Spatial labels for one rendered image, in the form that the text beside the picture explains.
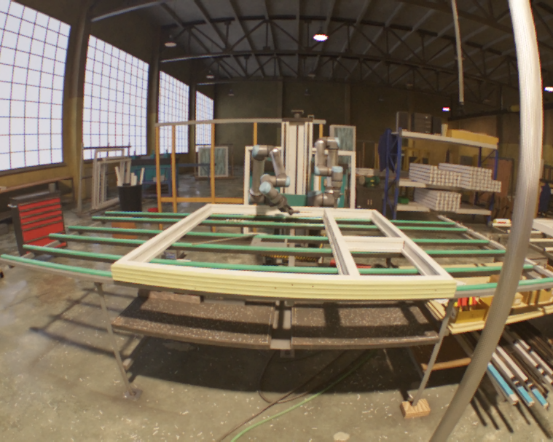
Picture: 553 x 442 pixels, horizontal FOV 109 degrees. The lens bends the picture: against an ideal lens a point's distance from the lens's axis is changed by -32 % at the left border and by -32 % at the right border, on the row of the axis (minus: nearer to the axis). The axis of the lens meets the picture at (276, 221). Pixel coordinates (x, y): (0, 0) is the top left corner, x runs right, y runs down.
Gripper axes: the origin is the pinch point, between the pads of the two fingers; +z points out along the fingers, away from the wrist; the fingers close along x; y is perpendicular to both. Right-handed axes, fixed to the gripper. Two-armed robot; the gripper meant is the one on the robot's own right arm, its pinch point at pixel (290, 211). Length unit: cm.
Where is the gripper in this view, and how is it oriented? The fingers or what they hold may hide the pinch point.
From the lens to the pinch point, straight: 235.7
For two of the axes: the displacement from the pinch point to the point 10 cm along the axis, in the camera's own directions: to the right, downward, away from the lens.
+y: 7.8, -3.6, -5.2
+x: 0.8, -7.6, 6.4
